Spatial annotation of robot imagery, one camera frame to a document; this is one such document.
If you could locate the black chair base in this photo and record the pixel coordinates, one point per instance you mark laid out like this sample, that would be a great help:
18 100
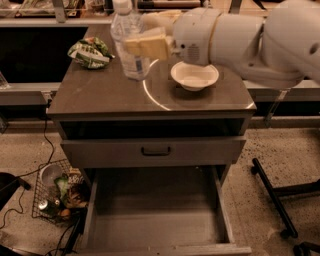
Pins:
275 193

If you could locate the snack bags in basket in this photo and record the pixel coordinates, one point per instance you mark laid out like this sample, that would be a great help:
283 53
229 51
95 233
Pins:
73 190

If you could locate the white paper bowl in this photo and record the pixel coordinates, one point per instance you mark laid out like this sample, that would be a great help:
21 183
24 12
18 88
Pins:
193 77

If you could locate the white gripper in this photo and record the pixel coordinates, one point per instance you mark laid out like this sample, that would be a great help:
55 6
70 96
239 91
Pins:
193 35

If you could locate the grey drawer cabinet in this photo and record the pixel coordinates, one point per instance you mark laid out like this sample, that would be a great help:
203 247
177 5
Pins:
104 104

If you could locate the clear plastic water bottle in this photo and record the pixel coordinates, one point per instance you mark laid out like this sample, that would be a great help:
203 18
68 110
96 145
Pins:
128 22

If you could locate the black wire basket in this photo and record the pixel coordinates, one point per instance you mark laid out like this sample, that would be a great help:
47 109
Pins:
47 204

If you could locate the open lower grey drawer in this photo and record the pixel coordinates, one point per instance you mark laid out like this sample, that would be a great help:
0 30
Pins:
165 211

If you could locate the green chip bag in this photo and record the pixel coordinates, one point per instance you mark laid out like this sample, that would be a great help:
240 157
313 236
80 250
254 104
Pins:
91 53

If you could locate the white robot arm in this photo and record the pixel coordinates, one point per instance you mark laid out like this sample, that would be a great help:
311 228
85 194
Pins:
277 51

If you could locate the upper grey drawer with handle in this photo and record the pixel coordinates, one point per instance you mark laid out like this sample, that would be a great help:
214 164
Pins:
156 152

